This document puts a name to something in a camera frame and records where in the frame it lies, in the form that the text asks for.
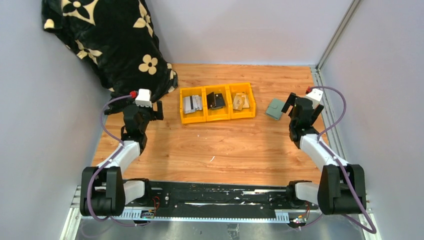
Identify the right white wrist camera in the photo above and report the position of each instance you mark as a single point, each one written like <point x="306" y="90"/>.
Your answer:
<point x="315" y="95"/>

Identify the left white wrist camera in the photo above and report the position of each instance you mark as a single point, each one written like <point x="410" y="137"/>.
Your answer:
<point x="143" y="98"/>

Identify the silver cards stack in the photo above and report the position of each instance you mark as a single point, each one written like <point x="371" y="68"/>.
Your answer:
<point x="192" y="104"/>

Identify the left yellow plastic bin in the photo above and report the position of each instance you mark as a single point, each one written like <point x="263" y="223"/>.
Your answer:
<point x="198" y="116"/>

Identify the black floral blanket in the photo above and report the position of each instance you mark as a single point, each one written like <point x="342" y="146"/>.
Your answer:
<point x="117" y="39"/>

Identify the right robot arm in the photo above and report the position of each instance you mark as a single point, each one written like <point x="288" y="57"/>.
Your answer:
<point x="331" y="172"/>

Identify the black cards stack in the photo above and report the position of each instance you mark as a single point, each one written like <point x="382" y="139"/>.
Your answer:
<point x="215" y="101"/>

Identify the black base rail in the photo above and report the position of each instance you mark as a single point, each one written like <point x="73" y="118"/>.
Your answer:
<point x="213" y="202"/>

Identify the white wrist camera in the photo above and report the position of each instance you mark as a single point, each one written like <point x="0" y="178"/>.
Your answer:
<point x="143" y="98"/>
<point x="315" y="95"/>

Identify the green card holder wallet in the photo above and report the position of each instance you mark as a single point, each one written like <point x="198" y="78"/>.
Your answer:
<point x="274" y="109"/>

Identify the middle yellow plastic bin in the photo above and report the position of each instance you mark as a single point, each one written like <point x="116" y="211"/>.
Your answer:
<point x="220" y="114"/>

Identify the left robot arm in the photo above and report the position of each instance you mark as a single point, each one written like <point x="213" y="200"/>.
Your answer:
<point x="112" y="172"/>

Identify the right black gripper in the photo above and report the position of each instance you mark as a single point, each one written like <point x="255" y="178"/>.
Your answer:
<point x="301" y="104"/>

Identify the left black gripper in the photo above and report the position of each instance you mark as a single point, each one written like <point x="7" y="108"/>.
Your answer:
<point x="133" y="110"/>

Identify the aluminium frame post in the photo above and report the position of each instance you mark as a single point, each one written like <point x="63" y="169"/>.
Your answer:
<point x="350" y="12"/>

